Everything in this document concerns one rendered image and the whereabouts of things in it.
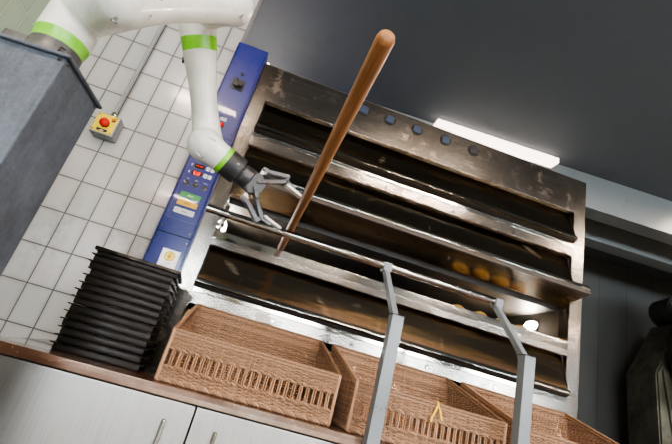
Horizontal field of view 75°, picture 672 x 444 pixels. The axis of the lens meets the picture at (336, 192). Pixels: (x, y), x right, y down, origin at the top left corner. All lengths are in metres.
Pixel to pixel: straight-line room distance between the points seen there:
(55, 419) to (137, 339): 0.30
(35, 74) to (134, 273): 0.73
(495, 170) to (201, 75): 1.67
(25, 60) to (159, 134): 1.10
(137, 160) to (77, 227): 0.37
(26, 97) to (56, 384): 0.77
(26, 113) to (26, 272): 1.11
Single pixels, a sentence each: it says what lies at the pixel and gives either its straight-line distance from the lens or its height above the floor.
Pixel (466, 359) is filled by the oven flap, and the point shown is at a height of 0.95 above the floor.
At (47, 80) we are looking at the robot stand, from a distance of 1.16.
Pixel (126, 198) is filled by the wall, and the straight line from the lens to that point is 2.13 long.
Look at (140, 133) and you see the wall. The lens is 2.24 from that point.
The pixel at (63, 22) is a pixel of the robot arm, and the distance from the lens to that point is 1.30.
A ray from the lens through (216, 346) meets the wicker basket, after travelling 1.48.
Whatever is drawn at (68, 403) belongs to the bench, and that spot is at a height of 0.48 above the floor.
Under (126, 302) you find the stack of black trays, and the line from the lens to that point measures 1.62.
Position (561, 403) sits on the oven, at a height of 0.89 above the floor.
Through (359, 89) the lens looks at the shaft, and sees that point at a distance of 0.78.
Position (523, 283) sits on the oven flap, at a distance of 2.42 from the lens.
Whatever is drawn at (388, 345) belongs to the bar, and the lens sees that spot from 1.47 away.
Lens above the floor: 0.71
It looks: 23 degrees up
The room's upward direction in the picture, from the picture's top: 16 degrees clockwise
